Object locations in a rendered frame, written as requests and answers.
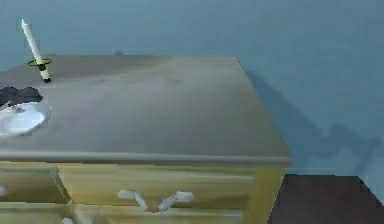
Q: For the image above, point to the yellow wooden chest of drawers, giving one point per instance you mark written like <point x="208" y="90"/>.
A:
<point x="150" y="133"/>

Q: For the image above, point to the white round plate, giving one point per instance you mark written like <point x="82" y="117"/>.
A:
<point x="20" y="120"/>

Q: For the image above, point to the black lumpy object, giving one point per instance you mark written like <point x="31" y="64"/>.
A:
<point x="20" y="94"/>

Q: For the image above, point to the white candle with dark holder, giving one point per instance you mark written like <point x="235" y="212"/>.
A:
<point x="32" y="41"/>

